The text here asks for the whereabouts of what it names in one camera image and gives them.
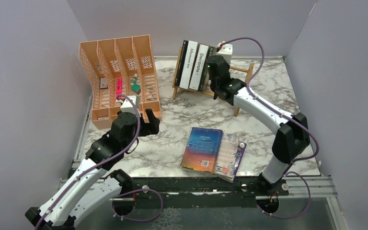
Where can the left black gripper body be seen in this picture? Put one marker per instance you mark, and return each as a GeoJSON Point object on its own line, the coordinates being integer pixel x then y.
{"type": "Point", "coordinates": [147, 129]}

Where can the blue orange book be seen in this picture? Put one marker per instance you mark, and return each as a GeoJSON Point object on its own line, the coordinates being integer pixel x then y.
{"type": "Point", "coordinates": [202, 150]}

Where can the black Moon and Sixpence book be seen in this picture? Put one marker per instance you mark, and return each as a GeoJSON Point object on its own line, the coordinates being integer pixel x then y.
{"type": "Point", "coordinates": [181, 63]}

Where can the white Afternoon tea book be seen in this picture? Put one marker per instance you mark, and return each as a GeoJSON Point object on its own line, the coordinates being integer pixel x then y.
{"type": "Point", "coordinates": [189, 59]}

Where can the white Decorate Furniture book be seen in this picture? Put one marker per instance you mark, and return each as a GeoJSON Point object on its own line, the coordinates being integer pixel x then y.
{"type": "Point", "coordinates": [198, 73]}

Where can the dark green book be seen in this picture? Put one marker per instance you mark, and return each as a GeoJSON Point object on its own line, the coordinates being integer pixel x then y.
{"type": "Point", "coordinates": [204, 78]}

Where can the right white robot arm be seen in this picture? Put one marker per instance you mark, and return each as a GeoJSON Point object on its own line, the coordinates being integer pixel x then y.
{"type": "Point", "coordinates": [291, 136]}

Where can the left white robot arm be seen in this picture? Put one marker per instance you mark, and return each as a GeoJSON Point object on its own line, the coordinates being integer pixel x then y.
{"type": "Point", "coordinates": [93, 183]}

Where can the green glue bottle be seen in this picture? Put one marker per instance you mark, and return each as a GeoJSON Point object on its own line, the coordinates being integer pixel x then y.
{"type": "Point", "coordinates": [135, 87]}

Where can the wooden book rack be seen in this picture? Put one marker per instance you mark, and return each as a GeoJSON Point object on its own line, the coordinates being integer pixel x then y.
{"type": "Point", "coordinates": [226, 89]}

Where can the pink highlighter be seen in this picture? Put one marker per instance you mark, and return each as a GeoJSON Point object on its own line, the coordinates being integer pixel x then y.
{"type": "Point", "coordinates": [118, 89]}

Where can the small red white box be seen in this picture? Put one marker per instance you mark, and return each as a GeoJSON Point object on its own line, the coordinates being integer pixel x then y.
{"type": "Point", "coordinates": [103, 83]}

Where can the orange plastic file organizer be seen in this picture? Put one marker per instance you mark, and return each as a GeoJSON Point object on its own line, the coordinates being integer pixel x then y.
{"type": "Point", "coordinates": [114, 58]}

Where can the floral purple book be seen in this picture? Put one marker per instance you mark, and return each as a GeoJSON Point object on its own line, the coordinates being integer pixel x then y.
{"type": "Point", "coordinates": [229, 157]}

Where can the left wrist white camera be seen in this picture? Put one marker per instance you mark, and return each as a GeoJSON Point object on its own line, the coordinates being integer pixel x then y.
{"type": "Point", "coordinates": [129, 107]}

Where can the black metal base rail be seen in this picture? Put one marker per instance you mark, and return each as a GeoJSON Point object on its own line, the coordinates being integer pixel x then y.
{"type": "Point", "coordinates": [203, 192]}

